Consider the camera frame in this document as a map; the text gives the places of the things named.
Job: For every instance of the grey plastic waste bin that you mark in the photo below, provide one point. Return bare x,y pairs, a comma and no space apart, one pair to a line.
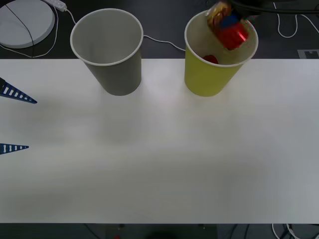
117,77

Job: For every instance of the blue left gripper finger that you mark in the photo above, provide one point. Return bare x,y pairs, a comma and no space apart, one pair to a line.
10,148
15,93

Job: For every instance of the yellow-green plastic waste bin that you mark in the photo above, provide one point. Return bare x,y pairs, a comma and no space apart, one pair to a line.
207,79

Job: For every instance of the white power strip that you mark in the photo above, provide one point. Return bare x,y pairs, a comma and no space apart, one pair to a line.
56,3

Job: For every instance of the red and gold drink can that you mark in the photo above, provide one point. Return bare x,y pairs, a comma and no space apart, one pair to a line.
230,36

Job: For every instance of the white round disc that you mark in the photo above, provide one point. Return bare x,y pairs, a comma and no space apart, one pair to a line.
15,30

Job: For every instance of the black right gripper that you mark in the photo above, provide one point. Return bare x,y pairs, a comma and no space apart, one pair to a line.
245,8

